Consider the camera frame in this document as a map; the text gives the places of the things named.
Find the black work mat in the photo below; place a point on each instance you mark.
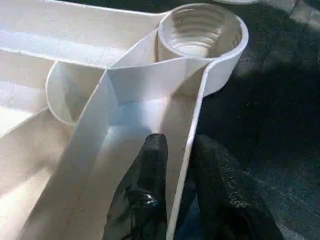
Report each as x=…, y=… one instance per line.
x=275, y=100

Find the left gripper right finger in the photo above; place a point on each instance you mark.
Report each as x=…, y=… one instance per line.
x=217, y=200

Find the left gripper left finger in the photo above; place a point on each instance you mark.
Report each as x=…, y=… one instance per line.
x=145, y=187

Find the white plastic table top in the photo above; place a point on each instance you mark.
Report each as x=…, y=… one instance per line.
x=75, y=32

